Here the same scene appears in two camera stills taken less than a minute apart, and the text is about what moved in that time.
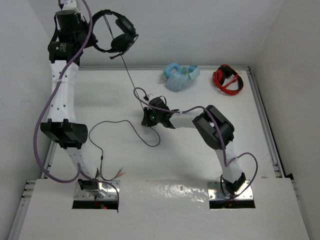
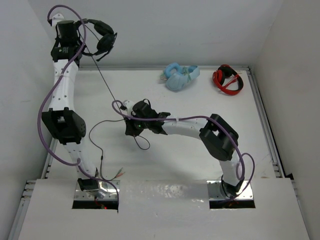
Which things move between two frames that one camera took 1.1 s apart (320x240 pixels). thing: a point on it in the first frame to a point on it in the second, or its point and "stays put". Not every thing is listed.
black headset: (121, 43) to (104, 43)
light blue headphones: (177, 76) stays put
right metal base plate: (215, 192) stays put
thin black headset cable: (122, 121) to (99, 149)
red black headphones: (225, 71) stays put
